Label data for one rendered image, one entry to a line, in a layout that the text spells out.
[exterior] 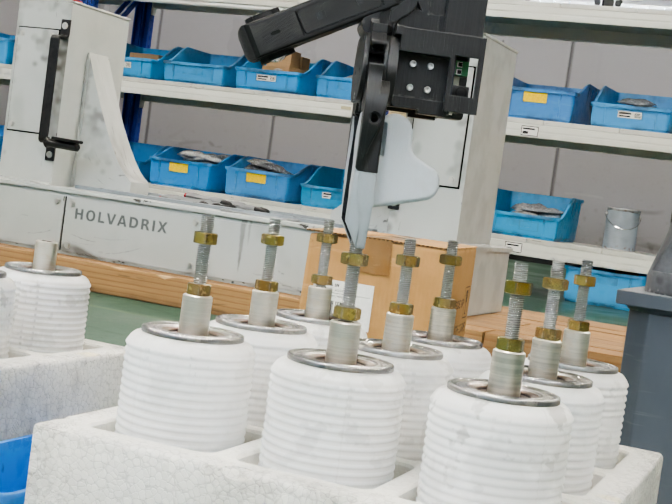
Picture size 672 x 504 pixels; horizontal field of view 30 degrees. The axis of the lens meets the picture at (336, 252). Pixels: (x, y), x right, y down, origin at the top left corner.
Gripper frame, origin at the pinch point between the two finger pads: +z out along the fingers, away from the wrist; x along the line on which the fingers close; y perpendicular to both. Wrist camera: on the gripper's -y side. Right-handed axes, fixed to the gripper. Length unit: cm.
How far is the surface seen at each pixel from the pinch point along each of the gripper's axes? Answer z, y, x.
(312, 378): 10.3, -1.4, -4.2
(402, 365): 10.0, 6.0, 6.1
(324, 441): 14.3, -0.1, -4.6
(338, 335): 7.6, 0.2, -1.0
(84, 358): 16.9, -20.5, 33.5
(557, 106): -52, 129, 473
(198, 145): -21, -48, 986
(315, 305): 8.2, 0.2, 25.3
